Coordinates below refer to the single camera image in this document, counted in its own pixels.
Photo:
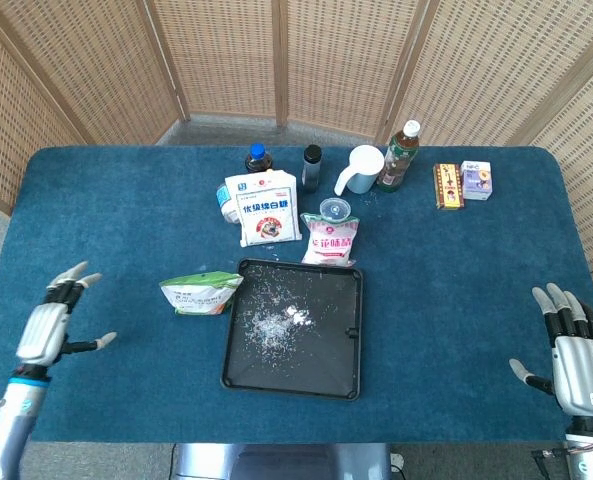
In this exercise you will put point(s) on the white sugar bag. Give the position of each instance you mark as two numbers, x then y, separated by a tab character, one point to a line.
268	210

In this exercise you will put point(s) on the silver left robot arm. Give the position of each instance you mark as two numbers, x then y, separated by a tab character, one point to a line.
18	415

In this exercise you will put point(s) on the white seasoning packet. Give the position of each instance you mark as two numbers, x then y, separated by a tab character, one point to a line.
330	240

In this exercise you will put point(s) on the tea bottle white cap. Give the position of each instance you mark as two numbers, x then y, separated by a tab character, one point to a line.
398	160

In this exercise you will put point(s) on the blue table cloth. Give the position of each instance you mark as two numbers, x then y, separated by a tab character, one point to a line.
451	300

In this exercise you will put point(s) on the scattered white rice grains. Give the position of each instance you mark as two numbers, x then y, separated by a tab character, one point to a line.
276	325

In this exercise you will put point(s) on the white jar blue label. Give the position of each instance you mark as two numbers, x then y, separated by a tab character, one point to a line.
224	202

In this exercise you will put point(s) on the black square plastic tray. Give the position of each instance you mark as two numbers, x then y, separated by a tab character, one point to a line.
326	360

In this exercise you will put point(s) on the red yellow carton box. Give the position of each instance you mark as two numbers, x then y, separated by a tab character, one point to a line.
448	186

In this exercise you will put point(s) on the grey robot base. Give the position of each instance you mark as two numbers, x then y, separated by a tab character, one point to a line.
281	462

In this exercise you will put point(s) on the white paper cup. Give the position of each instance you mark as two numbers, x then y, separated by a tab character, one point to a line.
363	170

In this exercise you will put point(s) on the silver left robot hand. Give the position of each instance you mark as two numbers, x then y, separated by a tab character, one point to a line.
43	330

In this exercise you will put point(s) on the dark sauce bottle blue cap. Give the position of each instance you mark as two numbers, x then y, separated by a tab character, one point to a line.
259	159

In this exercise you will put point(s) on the clear plastic lidded cup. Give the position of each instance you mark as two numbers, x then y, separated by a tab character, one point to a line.
335	209

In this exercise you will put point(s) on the green and white starch bag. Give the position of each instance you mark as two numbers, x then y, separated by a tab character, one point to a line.
198	295

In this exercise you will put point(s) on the purple white carton box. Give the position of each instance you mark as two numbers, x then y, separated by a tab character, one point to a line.
476	181

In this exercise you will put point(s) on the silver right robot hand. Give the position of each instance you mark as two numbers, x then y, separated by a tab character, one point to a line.
581	370

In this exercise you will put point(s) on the woven bamboo folding screen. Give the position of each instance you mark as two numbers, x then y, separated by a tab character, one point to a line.
226	55

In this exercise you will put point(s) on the slim black bottle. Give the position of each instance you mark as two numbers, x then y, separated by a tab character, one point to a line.
311	167

